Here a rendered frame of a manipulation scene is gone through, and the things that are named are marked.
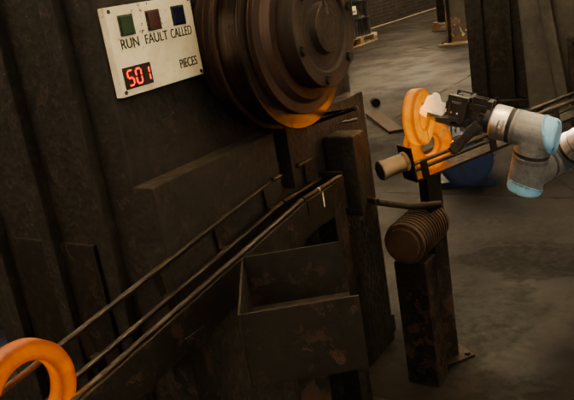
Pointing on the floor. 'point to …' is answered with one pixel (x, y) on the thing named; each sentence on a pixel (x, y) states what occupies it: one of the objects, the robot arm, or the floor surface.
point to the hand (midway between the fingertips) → (418, 109)
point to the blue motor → (451, 179)
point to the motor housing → (419, 291)
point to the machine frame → (137, 182)
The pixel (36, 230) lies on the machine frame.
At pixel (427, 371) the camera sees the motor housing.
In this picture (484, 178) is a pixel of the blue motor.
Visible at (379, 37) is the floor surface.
